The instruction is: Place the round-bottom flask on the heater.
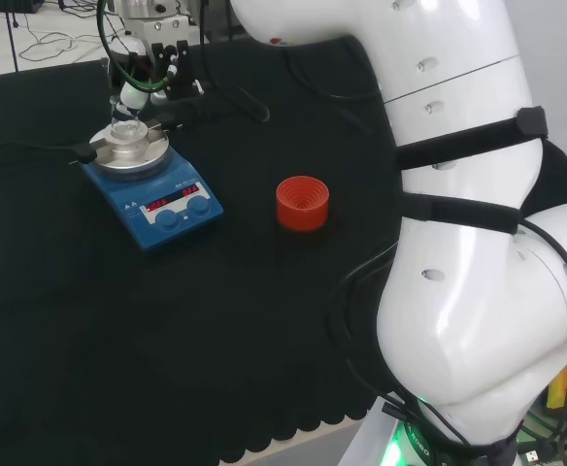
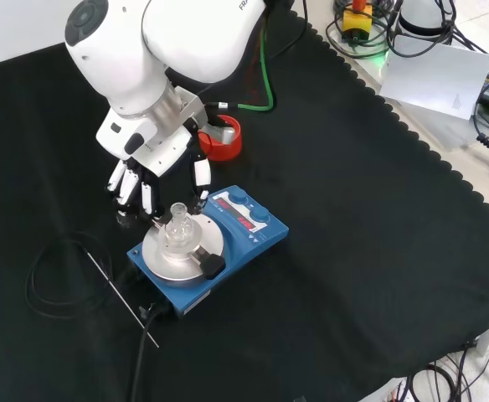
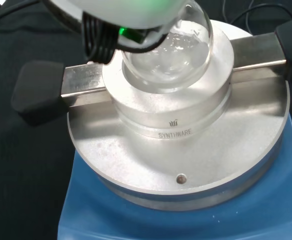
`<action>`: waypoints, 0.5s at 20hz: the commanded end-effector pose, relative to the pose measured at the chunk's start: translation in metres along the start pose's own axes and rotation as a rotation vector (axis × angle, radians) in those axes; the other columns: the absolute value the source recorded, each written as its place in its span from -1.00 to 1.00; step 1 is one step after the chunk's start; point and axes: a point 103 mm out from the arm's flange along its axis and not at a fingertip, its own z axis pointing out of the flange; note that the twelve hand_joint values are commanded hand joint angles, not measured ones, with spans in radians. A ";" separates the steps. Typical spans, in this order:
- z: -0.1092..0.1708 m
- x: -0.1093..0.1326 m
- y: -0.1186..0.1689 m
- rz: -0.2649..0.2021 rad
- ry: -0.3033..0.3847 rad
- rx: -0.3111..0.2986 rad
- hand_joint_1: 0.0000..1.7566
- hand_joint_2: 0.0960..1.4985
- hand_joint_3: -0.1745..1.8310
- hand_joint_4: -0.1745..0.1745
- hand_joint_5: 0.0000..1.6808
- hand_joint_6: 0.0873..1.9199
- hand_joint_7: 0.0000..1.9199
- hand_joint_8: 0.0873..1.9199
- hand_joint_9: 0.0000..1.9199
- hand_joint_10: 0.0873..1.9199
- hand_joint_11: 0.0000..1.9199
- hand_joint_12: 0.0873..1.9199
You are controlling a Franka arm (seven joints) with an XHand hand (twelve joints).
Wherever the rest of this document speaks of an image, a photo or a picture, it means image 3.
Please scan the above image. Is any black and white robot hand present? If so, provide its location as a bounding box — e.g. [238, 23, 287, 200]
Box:
[42, 0, 188, 65]

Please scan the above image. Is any heater with blue base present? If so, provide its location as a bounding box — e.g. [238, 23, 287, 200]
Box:
[10, 18, 292, 240]

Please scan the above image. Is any thin black cable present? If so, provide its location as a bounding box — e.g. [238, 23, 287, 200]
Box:
[220, 0, 292, 36]

